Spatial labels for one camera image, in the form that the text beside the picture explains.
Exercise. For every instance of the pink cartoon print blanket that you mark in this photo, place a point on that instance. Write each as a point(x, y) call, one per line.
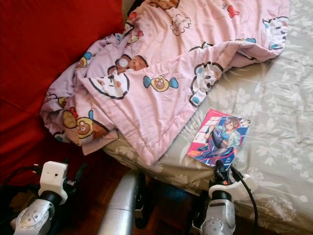
point(171, 63)

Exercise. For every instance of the large red cushion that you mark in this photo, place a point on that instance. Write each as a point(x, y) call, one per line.
point(39, 73)

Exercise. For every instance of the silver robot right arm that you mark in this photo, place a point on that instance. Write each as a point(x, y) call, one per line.
point(217, 218)

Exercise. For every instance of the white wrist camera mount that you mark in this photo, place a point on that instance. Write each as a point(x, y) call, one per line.
point(54, 178)
point(237, 188)

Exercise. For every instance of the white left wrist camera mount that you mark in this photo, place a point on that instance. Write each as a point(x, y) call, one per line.
point(54, 178)

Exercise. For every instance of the bed with grey floral sheet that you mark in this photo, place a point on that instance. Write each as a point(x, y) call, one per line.
point(279, 107)

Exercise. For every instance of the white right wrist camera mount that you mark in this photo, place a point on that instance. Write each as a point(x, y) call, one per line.
point(237, 188)

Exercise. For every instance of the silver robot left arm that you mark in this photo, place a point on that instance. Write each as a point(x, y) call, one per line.
point(34, 218)

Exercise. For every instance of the anime cover comic book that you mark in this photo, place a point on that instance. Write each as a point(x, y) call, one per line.
point(220, 138)

